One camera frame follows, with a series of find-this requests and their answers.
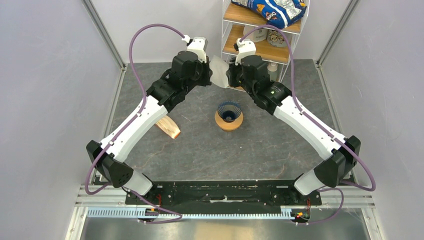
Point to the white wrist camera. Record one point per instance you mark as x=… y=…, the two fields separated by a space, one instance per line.
x=245 y=48
x=197 y=45

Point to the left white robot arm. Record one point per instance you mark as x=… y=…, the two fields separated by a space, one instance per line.
x=108 y=156

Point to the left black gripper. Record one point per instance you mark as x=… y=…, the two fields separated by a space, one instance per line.
x=208 y=72

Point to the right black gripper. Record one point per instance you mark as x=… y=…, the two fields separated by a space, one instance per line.
x=231 y=73

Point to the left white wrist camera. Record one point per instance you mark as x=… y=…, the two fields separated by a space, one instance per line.
x=197 y=45

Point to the grey cartoon printed container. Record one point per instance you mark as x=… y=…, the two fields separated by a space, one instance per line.
x=275 y=39

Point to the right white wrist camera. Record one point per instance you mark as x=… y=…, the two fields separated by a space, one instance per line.
x=245 y=48

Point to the glass carafe with brown band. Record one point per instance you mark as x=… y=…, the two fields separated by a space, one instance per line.
x=227 y=135

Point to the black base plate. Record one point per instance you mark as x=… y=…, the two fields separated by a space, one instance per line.
x=229 y=196

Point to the blue cone coffee filter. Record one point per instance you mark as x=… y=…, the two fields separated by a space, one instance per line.
x=229 y=111

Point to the blue chips bag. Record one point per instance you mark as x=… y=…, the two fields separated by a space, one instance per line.
x=278 y=13

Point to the white printed container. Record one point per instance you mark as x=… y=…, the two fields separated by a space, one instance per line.
x=257 y=35

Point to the aluminium rail frame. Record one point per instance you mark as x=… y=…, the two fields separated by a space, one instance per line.
x=106 y=216

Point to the green pump bottle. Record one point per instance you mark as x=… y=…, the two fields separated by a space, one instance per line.
x=272 y=69

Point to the white wire shelf rack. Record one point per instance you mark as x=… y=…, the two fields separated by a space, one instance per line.
x=238 y=20

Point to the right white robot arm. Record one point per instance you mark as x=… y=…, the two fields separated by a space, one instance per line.
x=336 y=150

